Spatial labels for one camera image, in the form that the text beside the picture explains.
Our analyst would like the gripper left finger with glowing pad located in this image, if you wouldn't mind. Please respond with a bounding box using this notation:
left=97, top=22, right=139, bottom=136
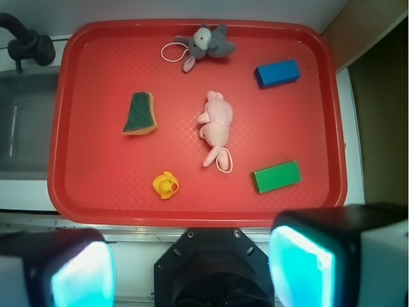
left=1, top=228, right=116, bottom=306

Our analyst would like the blue rectangular block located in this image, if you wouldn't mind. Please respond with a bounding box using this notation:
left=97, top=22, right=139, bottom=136
left=254, top=59, right=301, bottom=89

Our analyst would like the grey plush bunny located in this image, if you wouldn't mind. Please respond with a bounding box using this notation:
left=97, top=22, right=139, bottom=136
left=160, top=24, right=236, bottom=73

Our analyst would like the green rectangular block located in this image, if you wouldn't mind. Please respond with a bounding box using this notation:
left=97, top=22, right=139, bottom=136
left=252, top=161, right=302, bottom=193

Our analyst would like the stainless steel sink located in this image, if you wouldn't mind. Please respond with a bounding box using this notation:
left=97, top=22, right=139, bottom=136
left=1, top=67, right=60, bottom=180

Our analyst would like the red plastic tray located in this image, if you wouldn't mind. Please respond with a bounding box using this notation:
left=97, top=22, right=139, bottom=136
left=48, top=20, right=347, bottom=227

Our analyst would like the green and yellow sponge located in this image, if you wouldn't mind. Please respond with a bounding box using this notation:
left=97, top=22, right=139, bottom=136
left=121, top=92, right=158, bottom=136

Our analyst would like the black faucet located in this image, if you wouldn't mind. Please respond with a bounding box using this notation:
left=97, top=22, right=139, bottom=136
left=1, top=12, right=56, bottom=74

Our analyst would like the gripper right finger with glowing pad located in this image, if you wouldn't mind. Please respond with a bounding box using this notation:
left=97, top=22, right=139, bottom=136
left=268, top=203, right=408, bottom=306

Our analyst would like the yellow rubber duck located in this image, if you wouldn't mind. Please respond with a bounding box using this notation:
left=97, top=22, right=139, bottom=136
left=152, top=171, right=180, bottom=200

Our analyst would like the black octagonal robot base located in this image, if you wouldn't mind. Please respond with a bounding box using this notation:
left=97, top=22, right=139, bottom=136
left=153, top=228, right=275, bottom=306

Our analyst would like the pink plush bunny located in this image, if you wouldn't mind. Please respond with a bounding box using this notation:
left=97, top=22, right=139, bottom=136
left=197, top=91, right=233, bottom=174

